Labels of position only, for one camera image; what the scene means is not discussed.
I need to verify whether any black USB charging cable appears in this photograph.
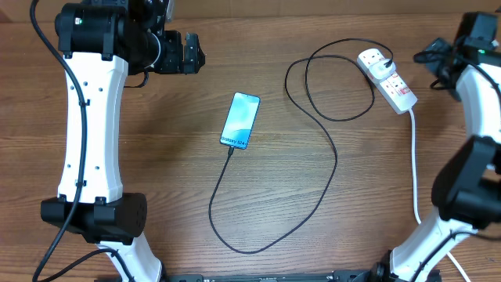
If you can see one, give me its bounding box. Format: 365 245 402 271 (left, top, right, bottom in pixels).
208 38 395 255

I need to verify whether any blue Galaxy smartphone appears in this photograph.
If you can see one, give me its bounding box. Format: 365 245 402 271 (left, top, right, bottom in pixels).
220 92 261 150

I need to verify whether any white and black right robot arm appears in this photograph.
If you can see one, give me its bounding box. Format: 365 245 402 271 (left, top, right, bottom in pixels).
356 12 500 281

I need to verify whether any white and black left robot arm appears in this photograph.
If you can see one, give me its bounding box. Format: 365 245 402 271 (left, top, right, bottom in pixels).
41 0 205 281

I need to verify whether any white charger plug adapter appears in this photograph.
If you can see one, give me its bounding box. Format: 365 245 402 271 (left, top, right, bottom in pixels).
369 59 396 83

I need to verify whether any white power strip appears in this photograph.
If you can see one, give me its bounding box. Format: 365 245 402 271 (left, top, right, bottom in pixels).
357 49 417 114

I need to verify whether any white power strip cord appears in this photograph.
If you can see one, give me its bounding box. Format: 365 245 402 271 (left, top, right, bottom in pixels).
407 109 473 282

